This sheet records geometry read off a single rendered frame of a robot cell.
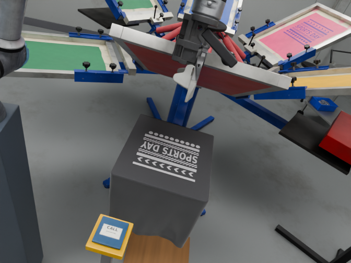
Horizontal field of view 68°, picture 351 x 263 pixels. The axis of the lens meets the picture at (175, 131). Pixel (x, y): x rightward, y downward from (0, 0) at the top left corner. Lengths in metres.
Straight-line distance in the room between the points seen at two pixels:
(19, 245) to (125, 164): 0.65
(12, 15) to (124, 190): 0.78
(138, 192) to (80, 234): 0.96
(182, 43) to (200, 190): 0.73
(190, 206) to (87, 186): 1.28
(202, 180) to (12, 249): 0.98
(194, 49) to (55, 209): 1.80
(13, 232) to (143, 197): 0.60
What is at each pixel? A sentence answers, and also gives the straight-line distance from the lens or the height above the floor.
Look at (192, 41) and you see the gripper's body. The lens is 0.68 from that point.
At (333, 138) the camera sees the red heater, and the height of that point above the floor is 1.10.
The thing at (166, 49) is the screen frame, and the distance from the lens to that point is 0.85.
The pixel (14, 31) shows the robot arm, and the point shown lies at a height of 1.47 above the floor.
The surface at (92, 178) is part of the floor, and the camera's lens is 2.39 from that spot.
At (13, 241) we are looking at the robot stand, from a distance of 1.53.
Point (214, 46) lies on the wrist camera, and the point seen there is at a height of 1.63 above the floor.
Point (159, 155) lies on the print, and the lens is 1.29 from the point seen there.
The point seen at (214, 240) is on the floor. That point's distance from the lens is 2.26.
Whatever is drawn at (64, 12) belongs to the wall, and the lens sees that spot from 4.88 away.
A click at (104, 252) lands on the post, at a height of 0.95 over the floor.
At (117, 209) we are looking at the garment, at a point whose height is 0.70.
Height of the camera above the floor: 1.85
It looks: 38 degrees down
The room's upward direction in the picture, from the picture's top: 17 degrees clockwise
